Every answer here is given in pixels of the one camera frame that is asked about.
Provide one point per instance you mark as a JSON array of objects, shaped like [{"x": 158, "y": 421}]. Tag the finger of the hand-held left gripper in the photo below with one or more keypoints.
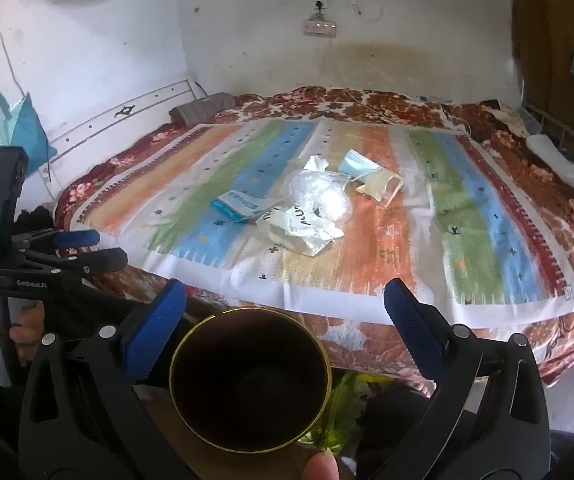
[
  {"x": 77, "y": 238},
  {"x": 102, "y": 259}
]

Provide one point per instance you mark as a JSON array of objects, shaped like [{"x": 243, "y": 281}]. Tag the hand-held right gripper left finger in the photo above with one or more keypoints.
[{"x": 159, "y": 320}]

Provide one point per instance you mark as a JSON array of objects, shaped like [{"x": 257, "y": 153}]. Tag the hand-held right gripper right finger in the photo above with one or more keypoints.
[{"x": 412, "y": 320}]

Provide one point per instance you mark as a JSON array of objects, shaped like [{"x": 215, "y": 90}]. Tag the dark bin with gold rim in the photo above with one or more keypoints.
[{"x": 247, "y": 385}]

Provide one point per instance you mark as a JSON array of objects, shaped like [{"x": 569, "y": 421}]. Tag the white printed wrapper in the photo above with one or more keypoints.
[{"x": 297, "y": 230}]

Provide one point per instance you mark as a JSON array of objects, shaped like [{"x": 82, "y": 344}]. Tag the person's right hand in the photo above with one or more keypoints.
[{"x": 322, "y": 467}]

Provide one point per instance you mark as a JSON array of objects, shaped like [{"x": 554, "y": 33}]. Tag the dark cloth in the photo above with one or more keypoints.
[{"x": 37, "y": 217}]

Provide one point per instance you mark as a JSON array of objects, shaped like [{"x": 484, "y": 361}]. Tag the blue hanging bag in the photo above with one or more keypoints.
[{"x": 22, "y": 130}]

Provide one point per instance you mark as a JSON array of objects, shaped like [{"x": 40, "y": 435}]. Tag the striped colourful mat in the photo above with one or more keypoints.
[{"x": 417, "y": 240}]

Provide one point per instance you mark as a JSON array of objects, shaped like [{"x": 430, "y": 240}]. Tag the green plastic bag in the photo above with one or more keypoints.
[{"x": 342, "y": 410}]

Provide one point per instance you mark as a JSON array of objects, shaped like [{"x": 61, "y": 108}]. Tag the blue and white medicine box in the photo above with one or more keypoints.
[{"x": 237, "y": 205}]

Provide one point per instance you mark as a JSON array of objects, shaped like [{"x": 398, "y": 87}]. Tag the pale yellow packet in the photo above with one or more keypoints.
[{"x": 379, "y": 185}]

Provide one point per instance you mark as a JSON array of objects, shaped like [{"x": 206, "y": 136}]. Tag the white headboard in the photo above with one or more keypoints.
[{"x": 132, "y": 110}]

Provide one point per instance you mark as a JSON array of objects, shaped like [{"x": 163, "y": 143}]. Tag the clear plastic bag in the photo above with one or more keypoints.
[{"x": 317, "y": 195}]

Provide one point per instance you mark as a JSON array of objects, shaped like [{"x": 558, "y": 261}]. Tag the blue face mask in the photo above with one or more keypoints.
[{"x": 357, "y": 164}]

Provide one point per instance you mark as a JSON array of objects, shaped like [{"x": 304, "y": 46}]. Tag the grey folded cloth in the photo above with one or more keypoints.
[{"x": 202, "y": 107}]

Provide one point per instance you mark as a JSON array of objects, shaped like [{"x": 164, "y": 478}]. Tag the white rolled cloth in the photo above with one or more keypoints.
[{"x": 557, "y": 160}]

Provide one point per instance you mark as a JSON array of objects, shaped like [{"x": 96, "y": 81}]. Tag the cream cloth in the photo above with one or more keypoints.
[{"x": 509, "y": 115}]

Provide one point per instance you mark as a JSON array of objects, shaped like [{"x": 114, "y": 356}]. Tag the brown floral bedspread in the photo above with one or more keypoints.
[{"x": 317, "y": 105}]

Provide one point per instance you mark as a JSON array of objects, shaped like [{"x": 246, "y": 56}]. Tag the white power strip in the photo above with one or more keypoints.
[{"x": 319, "y": 27}]

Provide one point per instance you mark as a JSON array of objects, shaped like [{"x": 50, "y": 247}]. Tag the wall socket with plug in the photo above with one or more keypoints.
[{"x": 319, "y": 5}]

